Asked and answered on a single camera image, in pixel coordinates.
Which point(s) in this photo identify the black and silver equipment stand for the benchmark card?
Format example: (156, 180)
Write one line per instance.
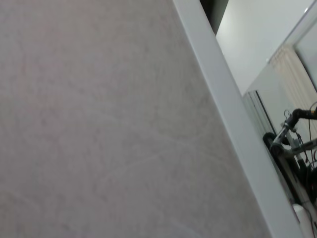
(281, 140)

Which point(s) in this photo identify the cream curtain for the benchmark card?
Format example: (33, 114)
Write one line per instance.
(294, 74)

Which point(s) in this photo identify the white partition frame strip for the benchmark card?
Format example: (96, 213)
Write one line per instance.
(223, 86)

